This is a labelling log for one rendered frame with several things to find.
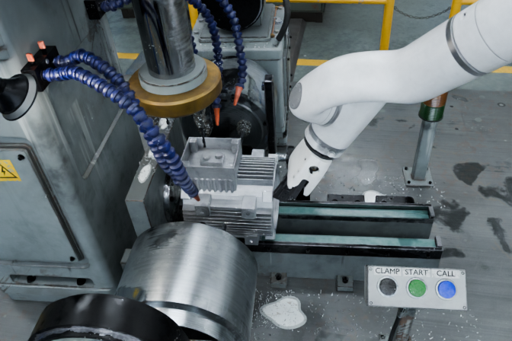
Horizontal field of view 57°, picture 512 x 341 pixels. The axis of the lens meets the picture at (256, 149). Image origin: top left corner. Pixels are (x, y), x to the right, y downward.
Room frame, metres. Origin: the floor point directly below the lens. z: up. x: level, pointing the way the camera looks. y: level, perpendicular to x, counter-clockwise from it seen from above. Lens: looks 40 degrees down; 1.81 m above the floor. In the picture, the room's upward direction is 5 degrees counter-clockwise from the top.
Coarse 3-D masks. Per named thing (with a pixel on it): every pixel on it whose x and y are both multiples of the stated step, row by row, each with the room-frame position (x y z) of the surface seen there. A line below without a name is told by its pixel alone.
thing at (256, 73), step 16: (224, 64) 1.13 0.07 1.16; (256, 64) 1.15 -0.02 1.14; (224, 80) 1.05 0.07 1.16; (256, 80) 1.08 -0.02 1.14; (224, 96) 1.00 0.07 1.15; (240, 96) 0.99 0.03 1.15; (256, 96) 1.01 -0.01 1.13; (224, 112) 1.00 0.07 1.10; (240, 112) 0.99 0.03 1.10; (256, 112) 0.99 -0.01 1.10; (192, 128) 1.01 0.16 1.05; (208, 128) 0.98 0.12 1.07; (224, 128) 1.00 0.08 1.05; (240, 128) 0.96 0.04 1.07; (256, 128) 0.99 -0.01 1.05; (256, 144) 0.99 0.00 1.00
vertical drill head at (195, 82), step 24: (144, 0) 0.76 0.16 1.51; (168, 0) 0.76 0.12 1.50; (144, 24) 0.76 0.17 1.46; (168, 24) 0.76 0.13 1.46; (144, 48) 0.77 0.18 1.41; (168, 48) 0.76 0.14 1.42; (192, 48) 0.79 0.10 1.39; (144, 72) 0.79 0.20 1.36; (168, 72) 0.75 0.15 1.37; (192, 72) 0.77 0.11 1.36; (216, 72) 0.80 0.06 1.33; (144, 96) 0.74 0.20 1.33; (168, 96) 0.73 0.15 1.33; (192, 96) 0.73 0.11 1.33; (216, 96) 0.76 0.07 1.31
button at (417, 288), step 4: (412, 280) 0.48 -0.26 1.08; (416, 280) 0.48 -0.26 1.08; (420, 280) 0.48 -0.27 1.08; (408, 284) 0.47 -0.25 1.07; (412, 284) 0.47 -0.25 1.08; (416, 284) 0.47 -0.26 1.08; (420, 284) 0.47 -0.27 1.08; (424, 284) 0.47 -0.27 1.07; (408, 288) 0.47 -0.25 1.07; (412, 288) 0.47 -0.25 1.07; (416, 288) 0.46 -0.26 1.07; (420, 288) 0.46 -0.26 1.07; (424, 288) 0.46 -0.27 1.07; (412, 292) 0.46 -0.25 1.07; (416, 292) 0.46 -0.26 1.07; (420, 292) 0.46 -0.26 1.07; (424, 292) 0.46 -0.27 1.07; (416, 296) 0.46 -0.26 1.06; (420, 296) 0.45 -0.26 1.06
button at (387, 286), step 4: (384, 280) 0.48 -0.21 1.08; (388, 280) 0.48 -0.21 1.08; (392, 280) 0.48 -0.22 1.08; (380, 284) 0.48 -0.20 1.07; (384, 284) 0.48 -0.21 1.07; (388, 284) 0.48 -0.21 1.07; (392, 284) 0.47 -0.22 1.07; (380, 288) 0.47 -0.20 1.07; (384, 288) 0.47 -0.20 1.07; (388, 288) 0.47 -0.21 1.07; (392, 288) 0.47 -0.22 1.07; (396, 288) 0.47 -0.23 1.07; (384, 292) 0.47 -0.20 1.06; (388, 292) 0.46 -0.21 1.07; (392, 292) 0.46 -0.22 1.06
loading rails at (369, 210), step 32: (288, 224) 0.80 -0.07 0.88; (320, 224) 0.78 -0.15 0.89; (352, 224) 0.77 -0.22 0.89; (384, 224) 0.76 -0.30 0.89; (416, 224) 0.75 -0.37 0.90; (256, 256) 0.71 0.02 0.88; (288, 256) 0.70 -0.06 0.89; (320, 256) 0.68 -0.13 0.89; (352, 256) 0.67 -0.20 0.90; (384, 256) 0.66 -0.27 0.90; (416, 256) 0.65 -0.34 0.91; (352, 288) 0.64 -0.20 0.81
